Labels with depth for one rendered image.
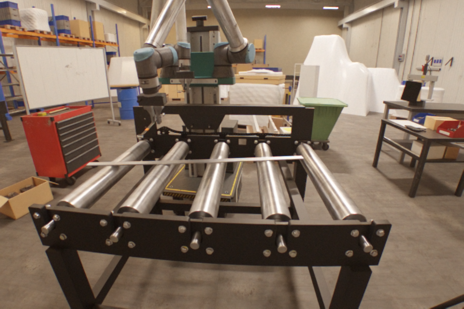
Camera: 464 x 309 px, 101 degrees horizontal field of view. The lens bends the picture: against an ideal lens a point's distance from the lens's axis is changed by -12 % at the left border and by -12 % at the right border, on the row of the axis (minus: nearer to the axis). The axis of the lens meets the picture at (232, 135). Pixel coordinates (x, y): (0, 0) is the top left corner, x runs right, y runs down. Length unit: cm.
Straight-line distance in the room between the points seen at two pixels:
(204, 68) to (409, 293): 230
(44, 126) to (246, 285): 272
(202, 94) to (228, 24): 79
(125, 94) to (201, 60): 498
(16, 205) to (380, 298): 331
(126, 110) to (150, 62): 586
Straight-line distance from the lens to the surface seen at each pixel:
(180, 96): 982
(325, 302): 137
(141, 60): 102
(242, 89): 492
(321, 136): 408
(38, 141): 335
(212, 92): 202
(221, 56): 179
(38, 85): 563
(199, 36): 210
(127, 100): 681
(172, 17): 134
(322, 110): 387
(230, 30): 158
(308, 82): 505
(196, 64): 200
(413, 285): 216
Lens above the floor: 143
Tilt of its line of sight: 18 degrees down
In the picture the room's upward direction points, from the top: straight up
